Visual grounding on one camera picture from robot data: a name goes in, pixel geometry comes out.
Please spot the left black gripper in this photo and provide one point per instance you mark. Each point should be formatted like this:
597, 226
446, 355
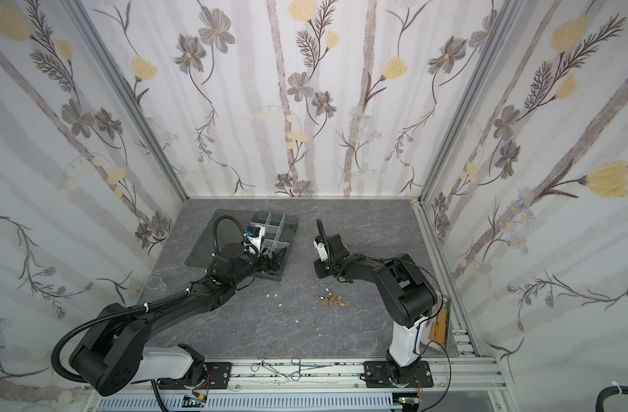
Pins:
274, 261

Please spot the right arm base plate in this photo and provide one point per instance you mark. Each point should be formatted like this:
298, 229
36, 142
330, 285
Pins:
386, 374

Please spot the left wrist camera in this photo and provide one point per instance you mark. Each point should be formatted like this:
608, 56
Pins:
255, 234

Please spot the small metal tray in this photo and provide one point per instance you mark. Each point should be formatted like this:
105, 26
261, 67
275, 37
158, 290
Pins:
439, 329

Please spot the green compartment organizer box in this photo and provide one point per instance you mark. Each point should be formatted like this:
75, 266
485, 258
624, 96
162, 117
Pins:
228, 227

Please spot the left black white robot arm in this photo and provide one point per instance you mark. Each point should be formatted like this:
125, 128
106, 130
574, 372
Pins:
110, 352

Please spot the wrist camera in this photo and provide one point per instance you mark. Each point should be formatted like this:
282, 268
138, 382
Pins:
255, 234
321, 250

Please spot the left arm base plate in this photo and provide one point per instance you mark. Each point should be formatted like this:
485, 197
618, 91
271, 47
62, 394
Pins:
213, 376

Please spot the surgical scissors on rail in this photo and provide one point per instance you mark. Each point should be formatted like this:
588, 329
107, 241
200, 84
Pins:
293, 370

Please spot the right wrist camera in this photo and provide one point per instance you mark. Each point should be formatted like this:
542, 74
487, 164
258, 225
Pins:
321, 250

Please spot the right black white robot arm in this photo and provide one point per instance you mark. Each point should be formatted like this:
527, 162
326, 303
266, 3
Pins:
410, 294

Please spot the aluminium front rail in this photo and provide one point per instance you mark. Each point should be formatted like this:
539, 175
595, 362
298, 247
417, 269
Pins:
454, 374

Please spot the brass screws cluster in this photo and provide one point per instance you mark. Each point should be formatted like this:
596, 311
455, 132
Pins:
331, 299

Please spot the white vented cable duct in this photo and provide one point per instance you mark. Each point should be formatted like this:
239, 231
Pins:
284, 402

